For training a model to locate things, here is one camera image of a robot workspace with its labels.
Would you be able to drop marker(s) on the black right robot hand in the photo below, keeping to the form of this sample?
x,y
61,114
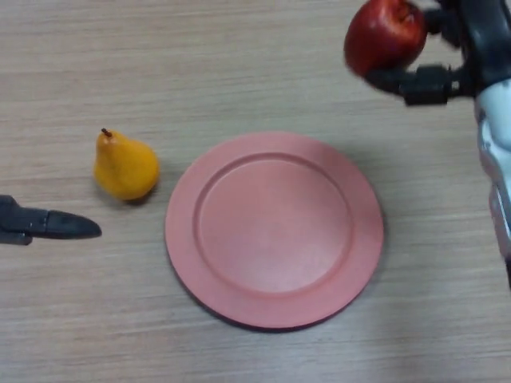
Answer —
x,y
489,44

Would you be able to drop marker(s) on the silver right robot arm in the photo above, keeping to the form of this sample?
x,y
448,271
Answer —
x,y
497,159

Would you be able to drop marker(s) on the red apple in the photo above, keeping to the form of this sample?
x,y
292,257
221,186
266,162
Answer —
x,y
381,38

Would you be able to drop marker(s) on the pink round plate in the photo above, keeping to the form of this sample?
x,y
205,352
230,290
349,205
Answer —
x,y
275,231

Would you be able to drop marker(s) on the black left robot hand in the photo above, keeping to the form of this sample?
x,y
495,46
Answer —
x,y
48,225

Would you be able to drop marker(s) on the yellow pear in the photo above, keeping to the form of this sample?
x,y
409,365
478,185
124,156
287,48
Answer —
x,y
125,171

